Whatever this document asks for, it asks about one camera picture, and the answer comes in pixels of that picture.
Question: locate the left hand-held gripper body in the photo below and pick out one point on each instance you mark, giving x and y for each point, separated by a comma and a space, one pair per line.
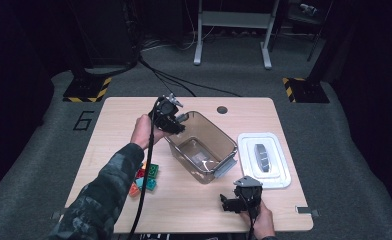
165, 115

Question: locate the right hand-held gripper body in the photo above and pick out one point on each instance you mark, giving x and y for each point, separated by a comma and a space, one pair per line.
249, 196

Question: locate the transparent brown storage box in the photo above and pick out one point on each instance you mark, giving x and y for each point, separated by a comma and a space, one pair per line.
214, 140

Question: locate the green building block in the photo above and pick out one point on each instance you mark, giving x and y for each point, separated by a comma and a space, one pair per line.
153, 170

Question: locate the red building block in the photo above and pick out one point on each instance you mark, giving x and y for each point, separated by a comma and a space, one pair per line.
140, 173

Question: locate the teal building block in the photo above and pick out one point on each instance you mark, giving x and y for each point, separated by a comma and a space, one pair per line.
151, 184

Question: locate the pile of coloured building blocks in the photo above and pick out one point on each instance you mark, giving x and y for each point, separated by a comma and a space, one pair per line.
133, 190

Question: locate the person's left hand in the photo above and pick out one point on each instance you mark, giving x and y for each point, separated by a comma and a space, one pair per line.
142, 131

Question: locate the person's right hand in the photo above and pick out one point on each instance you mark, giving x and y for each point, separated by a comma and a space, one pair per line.
265, 223

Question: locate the black table grommet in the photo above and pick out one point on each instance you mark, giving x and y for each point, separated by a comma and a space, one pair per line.
222, 109

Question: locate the black striped stand base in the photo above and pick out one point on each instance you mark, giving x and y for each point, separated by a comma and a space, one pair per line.
307, 91
84, 89

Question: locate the black equipment cabinet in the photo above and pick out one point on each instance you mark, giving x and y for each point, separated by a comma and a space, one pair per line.
107, 33

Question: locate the dark side desk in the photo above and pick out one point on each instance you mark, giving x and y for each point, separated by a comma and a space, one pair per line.
302, 20

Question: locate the grey device on dark desk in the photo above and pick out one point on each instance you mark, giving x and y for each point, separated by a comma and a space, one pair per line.
308, 8

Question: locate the grey table corner bracket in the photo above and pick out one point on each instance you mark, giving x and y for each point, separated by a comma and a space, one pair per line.
305, 210
57, 214

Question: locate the white metal stand frame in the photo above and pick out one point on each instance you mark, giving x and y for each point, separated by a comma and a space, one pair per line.
232, 19

